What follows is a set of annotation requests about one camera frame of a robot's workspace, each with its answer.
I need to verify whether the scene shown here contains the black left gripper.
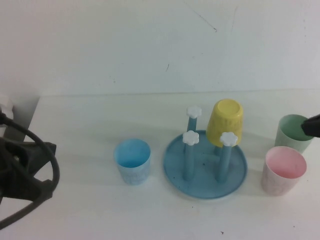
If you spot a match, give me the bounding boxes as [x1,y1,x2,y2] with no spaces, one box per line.
[0,137,57,201]

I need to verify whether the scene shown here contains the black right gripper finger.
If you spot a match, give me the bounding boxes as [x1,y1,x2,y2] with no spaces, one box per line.
[301,113,320,138]

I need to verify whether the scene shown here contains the yellow plastic cup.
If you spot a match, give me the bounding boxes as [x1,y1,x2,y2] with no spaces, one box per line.
[205,99,244,148]

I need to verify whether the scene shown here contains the green plastic cup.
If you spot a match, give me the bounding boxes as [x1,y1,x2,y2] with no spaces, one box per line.
[274,114,315,155]

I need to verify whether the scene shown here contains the pink plastic cup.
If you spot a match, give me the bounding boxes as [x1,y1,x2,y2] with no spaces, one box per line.
[261,146,308,197]

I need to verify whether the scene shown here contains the blue plastic cup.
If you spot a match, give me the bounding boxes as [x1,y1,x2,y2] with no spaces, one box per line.
[113,138,152,186]

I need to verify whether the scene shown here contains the blue cup stand white caps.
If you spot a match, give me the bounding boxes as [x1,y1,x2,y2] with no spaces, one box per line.
[162,106,249,201]

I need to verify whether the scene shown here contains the thick black cable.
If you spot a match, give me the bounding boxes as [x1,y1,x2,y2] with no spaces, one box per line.
[0,113,61,230]

